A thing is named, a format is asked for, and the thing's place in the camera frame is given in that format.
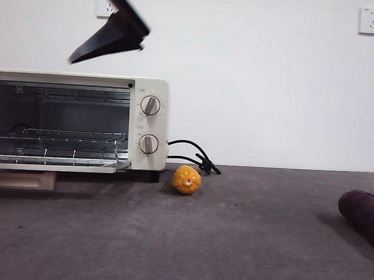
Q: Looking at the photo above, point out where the black power cable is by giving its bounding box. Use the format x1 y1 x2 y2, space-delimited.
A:
165 139 223 176

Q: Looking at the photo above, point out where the wire oven rack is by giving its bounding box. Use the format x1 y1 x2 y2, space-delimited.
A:
0 125 130 147

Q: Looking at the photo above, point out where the cream toaster oven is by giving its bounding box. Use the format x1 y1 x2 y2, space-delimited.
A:
0 70 172 184

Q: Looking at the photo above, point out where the beige oven knob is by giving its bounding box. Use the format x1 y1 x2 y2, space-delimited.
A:
137 133 160 158
138 95 162 118

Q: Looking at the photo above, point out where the yellow corn cob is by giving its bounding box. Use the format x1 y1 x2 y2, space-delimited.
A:
171 164 202 197

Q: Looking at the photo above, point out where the purple sweet potato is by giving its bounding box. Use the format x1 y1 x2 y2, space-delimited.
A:
335 188 374 248

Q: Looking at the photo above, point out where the glass oven door with handle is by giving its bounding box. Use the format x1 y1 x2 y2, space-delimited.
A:
0 153 133 197

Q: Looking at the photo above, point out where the white wall socket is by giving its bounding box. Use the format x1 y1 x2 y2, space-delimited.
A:
96 0 120 20
358 7 374 36

